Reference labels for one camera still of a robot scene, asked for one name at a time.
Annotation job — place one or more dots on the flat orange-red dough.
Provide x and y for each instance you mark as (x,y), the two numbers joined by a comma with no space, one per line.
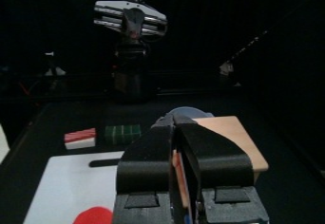
(95,216)

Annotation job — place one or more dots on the wooden drawer box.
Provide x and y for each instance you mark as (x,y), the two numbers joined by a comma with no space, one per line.
(237,139)

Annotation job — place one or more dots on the red white striped block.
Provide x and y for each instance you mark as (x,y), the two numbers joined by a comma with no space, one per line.
(80,139)

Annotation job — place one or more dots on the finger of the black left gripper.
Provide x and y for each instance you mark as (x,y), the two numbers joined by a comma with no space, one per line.
(138,22)
(127,22)

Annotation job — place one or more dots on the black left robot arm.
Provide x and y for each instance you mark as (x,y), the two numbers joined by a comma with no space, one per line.
(131,76)

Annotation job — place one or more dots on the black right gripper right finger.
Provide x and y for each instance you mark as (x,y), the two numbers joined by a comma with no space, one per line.
(223,177)

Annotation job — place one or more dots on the white frame bracket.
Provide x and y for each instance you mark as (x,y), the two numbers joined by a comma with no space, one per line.
(55,71)
(226,69)

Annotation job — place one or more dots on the grey bowl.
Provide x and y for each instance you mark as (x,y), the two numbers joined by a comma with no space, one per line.
(186,111)

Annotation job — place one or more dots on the white cutting board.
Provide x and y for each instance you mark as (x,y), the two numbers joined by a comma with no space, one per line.
(63,186)

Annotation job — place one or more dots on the white flat object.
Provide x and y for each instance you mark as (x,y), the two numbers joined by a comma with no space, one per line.
(3,145)

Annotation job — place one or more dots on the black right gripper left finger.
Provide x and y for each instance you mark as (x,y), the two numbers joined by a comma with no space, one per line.
(143,177)

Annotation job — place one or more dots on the green white striped block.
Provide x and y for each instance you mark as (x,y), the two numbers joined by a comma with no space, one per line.
(122,134)

